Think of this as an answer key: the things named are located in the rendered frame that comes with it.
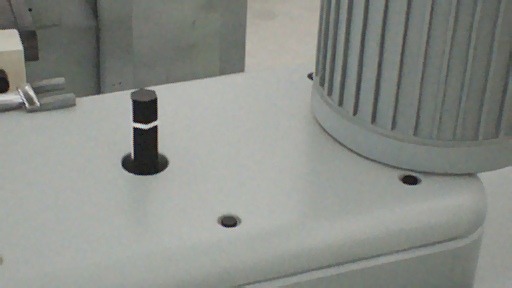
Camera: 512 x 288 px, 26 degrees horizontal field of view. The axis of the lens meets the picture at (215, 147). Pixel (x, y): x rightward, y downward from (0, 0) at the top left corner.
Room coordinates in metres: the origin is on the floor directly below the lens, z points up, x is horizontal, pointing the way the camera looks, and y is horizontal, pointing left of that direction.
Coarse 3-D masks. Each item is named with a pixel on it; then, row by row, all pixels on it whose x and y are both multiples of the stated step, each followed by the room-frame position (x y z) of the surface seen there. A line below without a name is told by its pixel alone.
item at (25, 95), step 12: (24, 84) 0.83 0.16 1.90; (36, 84) 0.83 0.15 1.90; (48, 84) 0.83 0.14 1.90; (60, 84) 0.83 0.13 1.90; (0, 96) 0.81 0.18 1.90; (12, 96) 0.81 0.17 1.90; (24, 96) 0.81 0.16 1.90; (60, 96) 0.81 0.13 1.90; (72, 96) 0.81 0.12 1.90; (0, 108) 0.79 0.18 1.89; (12, 108) 0.80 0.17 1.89; (36, 108) 0.79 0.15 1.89; (48, 108) 0.80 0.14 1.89; (60, 108) 0.80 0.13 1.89
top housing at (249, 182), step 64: (0, 128) 0.77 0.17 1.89; (64, 128) 0.77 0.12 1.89; (128, 128) 0.77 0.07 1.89; (192, 128) 0.77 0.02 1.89; (256, 128) 0.78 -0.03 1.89; (320, 128) 0.78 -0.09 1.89; (0, 192) 0.68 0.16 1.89; (64, 192) 0.68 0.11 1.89; (128, 192) 0.68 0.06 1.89; (192, 192) 0.68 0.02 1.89; (256, 192) 0.68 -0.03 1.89; (320, 192) 0.69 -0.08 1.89; (384, 192) 0.69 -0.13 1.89; (448, 192) 0.69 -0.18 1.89; (0, 256) 0.60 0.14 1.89; (64, 256) 0.60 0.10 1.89; (128, 256) 0.60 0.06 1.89; (192, 256) 0.61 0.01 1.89; (256, 256) 0.62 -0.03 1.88; (320, 256) 0.63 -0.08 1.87; (384, 256) 0.66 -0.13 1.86; (448, 256) 0.67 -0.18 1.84
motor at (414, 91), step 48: (336, 0) 0.77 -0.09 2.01; (384, 0) 0.73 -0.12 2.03; (432, 0) 0.72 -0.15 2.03; (480, 0) 0.71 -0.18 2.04; (336, 48) 0.77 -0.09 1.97; (384, 48) 0.74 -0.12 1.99; (432, 48) 0.72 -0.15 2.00; (480, 48) 0.72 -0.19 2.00; (336, 96) 0.76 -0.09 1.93; (384, 96) 0.73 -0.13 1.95; (432, 96) 0.72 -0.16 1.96; (480, 96) 0.72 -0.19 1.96; (384, 144) 0.73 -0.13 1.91; (432, 144) 0.72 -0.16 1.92; (480, 144) 0.72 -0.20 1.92
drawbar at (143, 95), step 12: (132, 96) 0.72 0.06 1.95; (144, 96) 0.72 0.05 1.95; (156, 96) 0.72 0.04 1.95; (132, 108) 0.72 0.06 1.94; (144, 108) 0.71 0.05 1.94; (156, 108) 0.72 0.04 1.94; (144, 120) 0.71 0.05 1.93; (156, 120) 0.72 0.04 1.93; (144, 132) 0.71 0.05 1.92; (156, 132) 0.72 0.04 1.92; (144, 144) 0.71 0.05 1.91; (156, 144) 0.72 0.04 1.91; (144, 156) 0.71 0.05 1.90; (156, 156) 0.72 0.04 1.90; (132, 168) 0.72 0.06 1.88; (144, 168) 0.71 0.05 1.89; (156, 168) 0.72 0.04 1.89
